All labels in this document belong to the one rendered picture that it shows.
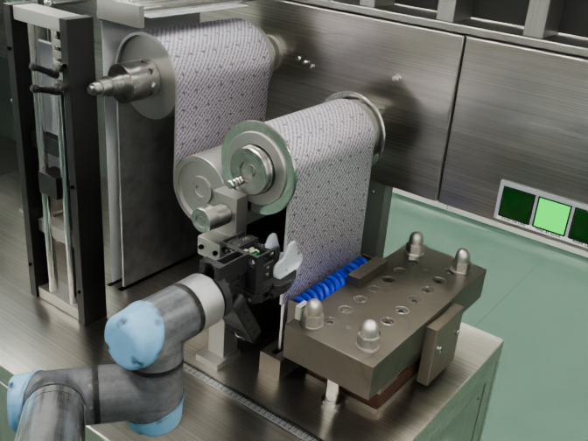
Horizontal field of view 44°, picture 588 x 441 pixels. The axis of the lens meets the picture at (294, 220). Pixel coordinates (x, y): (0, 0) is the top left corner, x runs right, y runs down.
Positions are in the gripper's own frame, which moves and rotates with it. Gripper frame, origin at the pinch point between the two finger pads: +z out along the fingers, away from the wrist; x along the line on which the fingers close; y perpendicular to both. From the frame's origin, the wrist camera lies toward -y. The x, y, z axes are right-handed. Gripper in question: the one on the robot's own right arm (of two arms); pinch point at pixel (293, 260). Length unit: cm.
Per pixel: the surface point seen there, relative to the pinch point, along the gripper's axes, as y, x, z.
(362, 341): -5.6, -16.4, -4.1
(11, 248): -20, 67, -8
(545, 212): 8.8, -28.9, 29.3
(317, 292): -6.5, -2.7, 3.8
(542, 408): -110, -15, 142
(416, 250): -5.9, -8.0, 28.4
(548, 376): -110, -10, 162
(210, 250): 1.9, 9.2, -9.5
